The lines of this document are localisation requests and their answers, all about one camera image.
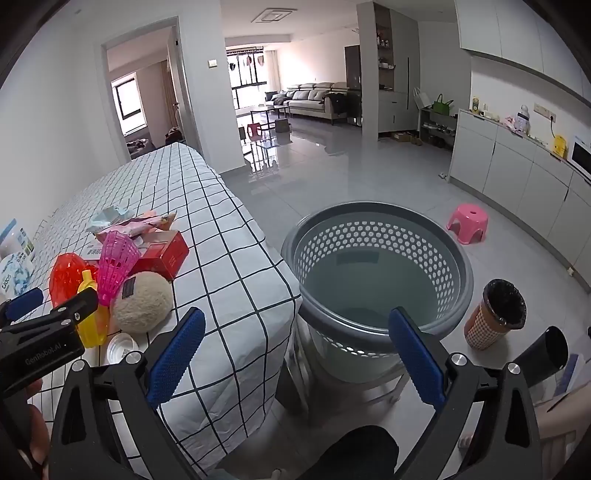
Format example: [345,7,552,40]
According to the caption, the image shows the pink snack wrapper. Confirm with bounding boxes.
[108,210,178,238]

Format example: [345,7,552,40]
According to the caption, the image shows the beige bedroom curtain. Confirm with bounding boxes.
[148,60,169,139]

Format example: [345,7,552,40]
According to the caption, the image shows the black cylinder container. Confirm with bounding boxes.
[512,325,570,386]

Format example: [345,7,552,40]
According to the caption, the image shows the dark tall cabinet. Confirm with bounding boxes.
[345,45,362,90]

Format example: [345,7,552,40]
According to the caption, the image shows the beige plush ball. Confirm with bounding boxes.
[113,271,174,334]

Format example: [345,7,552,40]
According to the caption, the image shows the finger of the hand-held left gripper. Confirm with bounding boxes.
[46,289,99,329]
[0,287,44,324]

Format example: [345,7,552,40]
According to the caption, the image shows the open wall shelf niche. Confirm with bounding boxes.
[374,4,393,90]

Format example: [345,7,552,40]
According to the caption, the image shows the white microwave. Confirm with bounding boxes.
[567,136,591,178]

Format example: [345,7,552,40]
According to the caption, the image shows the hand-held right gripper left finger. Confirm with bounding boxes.
[48,307,206,480]

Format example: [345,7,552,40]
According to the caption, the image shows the yellow plastic bottle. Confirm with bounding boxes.
[76,271,112,348]

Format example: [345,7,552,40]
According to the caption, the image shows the red translucent plastic shell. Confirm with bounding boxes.
[49,252,100,309]

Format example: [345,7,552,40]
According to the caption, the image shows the pink plastic stool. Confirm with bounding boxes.
[445,204,489,245]

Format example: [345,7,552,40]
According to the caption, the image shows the bedroom window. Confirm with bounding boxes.
[113,76,148,134]

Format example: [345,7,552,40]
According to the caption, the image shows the grey perforated laundry basket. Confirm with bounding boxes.
[281,200,475,385]

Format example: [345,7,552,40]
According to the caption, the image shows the beige sofa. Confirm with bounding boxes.
[265,83,349,121]

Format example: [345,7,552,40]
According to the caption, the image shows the white upper cabinets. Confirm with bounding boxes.
[455,0,591,100]

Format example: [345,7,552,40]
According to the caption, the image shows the dark coffee table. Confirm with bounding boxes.
[250,105,289,125]

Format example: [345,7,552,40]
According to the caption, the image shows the balcony window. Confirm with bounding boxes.
[226,46,282,109]

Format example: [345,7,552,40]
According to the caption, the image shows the white counter cabinet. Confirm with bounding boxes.
[450,110,591,278]

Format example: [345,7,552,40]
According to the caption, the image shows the person's left hand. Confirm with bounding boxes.
[21,378,50,480]

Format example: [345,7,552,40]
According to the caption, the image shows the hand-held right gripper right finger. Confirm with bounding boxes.
[388,307,543,480]

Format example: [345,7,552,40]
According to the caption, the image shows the checkered small waste bin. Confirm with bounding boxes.
[464,278,527,352]

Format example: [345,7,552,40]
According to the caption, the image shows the white bedroom door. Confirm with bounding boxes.
[166,28,191,141]

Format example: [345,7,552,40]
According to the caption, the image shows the white blue tissue pack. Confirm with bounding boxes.
[0,254,33,298]

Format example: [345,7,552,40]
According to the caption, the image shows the pale blue wrapper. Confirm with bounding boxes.
[87,206,134,234]

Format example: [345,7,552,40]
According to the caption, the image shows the person's left leg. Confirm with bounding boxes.
[272,425,400,480]

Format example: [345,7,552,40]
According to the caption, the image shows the white plastic lid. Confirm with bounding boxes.
[106,333,140,365]

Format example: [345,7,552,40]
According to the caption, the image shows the pink plastic mesh cone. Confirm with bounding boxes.
[97,231,140,308]

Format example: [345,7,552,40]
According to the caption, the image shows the red cardboard box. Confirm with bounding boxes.
[131,229,190,281]

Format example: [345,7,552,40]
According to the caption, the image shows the pale blue paper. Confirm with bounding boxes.
[551,353,587,398]

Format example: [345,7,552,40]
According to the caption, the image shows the square ceiling light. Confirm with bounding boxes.
[252,7,287,24]

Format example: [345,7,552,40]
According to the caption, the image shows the shoe rack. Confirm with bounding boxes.
[419,108,458,148]

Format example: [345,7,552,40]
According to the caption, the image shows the white checkered tablecloth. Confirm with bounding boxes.
[0,142,303,480]

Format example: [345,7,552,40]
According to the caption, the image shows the black clothing on chair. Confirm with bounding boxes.
[323,91,361,125]

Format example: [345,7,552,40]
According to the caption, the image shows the white tub with blue lid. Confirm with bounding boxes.
[0,218,37,260]

